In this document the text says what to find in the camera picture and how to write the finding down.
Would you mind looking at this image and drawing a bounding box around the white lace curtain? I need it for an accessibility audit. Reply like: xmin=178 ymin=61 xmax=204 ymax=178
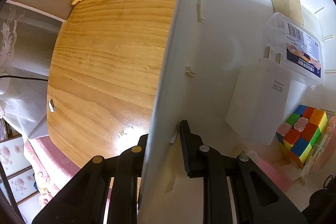
xmin=1 ymin=3 xmax=62 ymax=139

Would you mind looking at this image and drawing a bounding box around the pink oval case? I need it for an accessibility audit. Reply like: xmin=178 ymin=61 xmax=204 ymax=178
xmin=306 ymin=115 xmax=335 ymax=176

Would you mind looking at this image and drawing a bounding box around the clear box with stickers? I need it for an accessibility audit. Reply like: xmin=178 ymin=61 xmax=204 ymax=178
xmin=301 ymin=6 xmax=323 ymax=42

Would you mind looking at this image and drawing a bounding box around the multicolour rubik's cube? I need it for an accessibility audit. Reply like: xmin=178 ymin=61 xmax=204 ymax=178
xmin=276 ymin=105 xmax=328 ymax=169

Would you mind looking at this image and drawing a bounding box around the translucent plastic box with barcode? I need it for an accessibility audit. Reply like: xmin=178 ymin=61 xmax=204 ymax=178
xmin=262 ymin=12 xmax=323 ymax=86

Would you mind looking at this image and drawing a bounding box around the white wall charger 80W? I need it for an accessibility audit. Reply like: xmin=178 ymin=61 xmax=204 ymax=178
xmin=225 ymin=46 xmax=291 ymax=145

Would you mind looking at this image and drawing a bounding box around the pink and white clip toy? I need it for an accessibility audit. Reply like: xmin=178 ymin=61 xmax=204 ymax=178
xmin=240 ymin=151 xmax=292 ymax=193

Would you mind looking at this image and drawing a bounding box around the white plastic storage bin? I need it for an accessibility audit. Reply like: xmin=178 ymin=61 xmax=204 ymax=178
xmin=137 ymin=0 xmax=335 ymax=223

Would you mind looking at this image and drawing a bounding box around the beige angular case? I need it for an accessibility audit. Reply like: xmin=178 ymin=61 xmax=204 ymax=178
xmin=271 ymin=0 xmax=303 ymax=25

